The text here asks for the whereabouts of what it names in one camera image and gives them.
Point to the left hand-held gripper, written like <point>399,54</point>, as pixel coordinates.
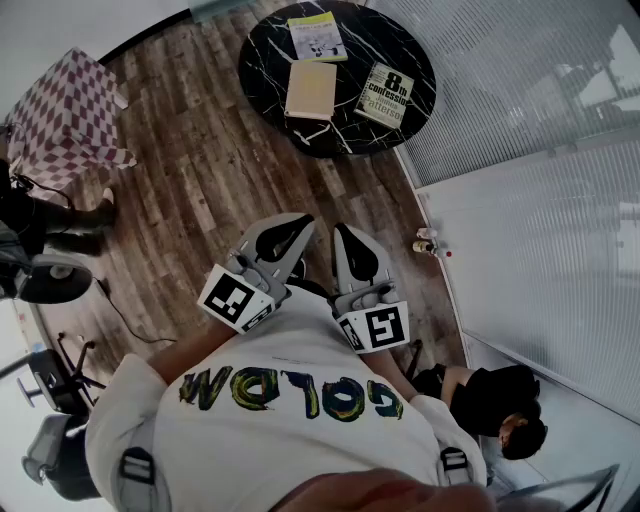
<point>235,300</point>

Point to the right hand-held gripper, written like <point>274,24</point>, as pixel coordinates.
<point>382,325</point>

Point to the tan book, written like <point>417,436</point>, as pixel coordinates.
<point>310,90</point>

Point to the grey book with black lettering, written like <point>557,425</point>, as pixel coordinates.
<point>385,97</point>

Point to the yellow-green book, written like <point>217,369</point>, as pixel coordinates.
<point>315,35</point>

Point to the person's right forearm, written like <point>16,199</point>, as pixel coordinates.
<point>390,372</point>

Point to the person's left forearm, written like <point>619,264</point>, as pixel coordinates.
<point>190,350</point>

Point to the person's black trousers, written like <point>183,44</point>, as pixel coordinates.
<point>315,290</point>

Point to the small red-capped bottle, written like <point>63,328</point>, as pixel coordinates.
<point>442,253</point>

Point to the white printed t-shirt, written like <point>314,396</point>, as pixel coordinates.
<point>280,440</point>

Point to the round black marble table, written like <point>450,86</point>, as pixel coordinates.
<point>380,40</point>

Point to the grey and black swivel chair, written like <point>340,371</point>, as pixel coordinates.
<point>50,292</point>

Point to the person's face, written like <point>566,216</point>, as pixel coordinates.
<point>380,492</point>

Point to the frosted glass door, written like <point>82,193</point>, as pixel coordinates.
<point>220,7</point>

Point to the maroon white checkered box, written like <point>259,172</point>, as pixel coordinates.
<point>65,115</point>

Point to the black office chair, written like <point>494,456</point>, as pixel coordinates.
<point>55,385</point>

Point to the grey office chair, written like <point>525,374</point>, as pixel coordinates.
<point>65,470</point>

